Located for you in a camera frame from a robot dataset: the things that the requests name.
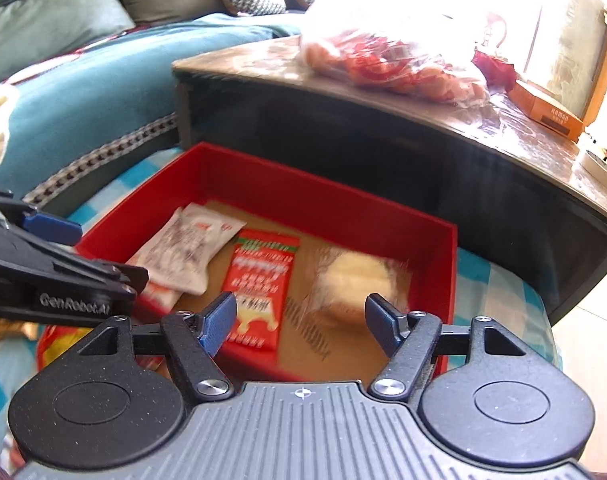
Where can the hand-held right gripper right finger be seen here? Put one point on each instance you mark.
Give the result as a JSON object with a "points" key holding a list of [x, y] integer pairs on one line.
{"points": [[383, 322]]}

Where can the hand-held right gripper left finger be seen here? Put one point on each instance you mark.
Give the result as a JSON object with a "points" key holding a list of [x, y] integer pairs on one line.
{"points": [[218, 322]]}

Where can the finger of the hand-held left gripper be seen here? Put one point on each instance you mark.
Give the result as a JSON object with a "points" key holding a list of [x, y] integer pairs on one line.
{"points": [[83, 272], [53, 227]]}

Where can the red yellow sausage packet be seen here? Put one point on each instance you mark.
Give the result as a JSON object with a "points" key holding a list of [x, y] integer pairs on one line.
{"points": [[58, 347]]}

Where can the clear round rice cracker packet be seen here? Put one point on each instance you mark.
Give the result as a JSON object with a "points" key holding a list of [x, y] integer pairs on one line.
{"points": [[353, 280]]}

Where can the red green snack packet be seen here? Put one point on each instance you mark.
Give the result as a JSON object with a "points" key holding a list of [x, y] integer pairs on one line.
{"points": [[258, 280]]}

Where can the gold snack packet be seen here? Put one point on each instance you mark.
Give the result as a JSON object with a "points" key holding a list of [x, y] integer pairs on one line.
{"points": [[13, 331]]}

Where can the white spicy strip packet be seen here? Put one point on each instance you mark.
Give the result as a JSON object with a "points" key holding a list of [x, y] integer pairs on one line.
{"points": [[183, 250]]}

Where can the red cardboard box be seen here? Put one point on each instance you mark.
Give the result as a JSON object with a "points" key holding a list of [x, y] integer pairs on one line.
{"points": [[333, 200]]}

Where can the clear plastic bag of snacks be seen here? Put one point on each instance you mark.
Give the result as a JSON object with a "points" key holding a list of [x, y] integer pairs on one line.
{"points": [[383, 65]]}

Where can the teal blanket houndstooth border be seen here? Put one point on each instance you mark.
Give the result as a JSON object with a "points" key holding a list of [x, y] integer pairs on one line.
{"points": [[108, 85]]}

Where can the dark marble-top coffee table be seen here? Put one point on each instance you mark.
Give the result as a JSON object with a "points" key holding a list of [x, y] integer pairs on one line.
{"points": [[383, 150]]}

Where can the small white box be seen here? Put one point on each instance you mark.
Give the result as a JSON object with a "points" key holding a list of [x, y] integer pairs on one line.
{"points": [[598, 166]]}

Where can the orange cardboard box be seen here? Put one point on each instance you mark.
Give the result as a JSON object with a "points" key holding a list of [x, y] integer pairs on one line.
{"points": [[543, 107]]}

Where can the red crumpled wrapper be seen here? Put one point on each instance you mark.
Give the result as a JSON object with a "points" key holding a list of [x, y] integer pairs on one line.
{"points": [[493, 70]]}

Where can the red-brown wooden chair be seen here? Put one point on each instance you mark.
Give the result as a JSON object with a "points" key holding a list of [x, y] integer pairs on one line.
{"points": [[494, 27]]}

